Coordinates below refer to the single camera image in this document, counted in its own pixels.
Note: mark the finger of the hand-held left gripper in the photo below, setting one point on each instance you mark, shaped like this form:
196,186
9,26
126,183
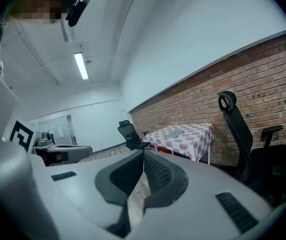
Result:
80,151

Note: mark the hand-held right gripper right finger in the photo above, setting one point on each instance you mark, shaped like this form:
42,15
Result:
203,184

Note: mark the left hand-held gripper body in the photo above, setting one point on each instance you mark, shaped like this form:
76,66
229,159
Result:
22,136

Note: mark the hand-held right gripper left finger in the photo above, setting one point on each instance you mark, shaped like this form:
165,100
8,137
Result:
82,184

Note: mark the grey item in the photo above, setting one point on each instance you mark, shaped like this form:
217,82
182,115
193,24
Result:
174,134

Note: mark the table with checkered cloth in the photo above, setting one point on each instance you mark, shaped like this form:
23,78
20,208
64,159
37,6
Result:
192,139

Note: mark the red box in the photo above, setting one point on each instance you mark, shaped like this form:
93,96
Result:
165,149

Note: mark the black mesh office chair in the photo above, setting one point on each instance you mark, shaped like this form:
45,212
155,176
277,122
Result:
130,136
243,139

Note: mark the long ceiling light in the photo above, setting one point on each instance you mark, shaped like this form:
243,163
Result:
81,66

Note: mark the person's head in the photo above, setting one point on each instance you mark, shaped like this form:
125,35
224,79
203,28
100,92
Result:
40,4

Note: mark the white ceiling air conditioner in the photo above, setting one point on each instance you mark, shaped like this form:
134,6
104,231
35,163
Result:
92,16

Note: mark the black head-worn camera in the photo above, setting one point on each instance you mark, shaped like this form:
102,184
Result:
77,10

